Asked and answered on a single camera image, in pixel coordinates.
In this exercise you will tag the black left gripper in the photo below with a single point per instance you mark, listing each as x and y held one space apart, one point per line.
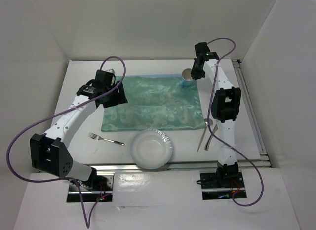
120 98

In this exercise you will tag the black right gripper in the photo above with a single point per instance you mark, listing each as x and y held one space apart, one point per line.
198 75

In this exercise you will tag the blue white mug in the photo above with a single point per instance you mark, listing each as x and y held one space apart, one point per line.
186 78

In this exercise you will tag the green satin placemat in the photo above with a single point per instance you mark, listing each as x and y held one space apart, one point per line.
155 102

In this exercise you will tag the silver spoon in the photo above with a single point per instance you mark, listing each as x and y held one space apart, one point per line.
203 134

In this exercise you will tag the silver knife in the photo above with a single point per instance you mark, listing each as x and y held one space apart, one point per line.
206 147

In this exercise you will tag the white bowl plate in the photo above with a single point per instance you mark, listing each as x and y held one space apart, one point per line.
151 146

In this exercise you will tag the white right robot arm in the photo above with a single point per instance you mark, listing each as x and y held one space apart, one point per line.
224 109

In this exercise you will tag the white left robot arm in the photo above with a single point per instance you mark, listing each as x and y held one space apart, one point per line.
49 151

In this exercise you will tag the silver fork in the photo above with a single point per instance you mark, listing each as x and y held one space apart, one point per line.
98 138

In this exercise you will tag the aluminium side rail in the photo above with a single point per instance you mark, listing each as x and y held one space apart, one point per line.
248 105

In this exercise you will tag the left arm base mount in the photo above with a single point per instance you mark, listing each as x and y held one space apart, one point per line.
102 191

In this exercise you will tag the aluminium front rail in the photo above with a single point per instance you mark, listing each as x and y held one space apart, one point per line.
195 165

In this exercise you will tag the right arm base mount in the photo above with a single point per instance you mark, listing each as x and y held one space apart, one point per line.
213 189

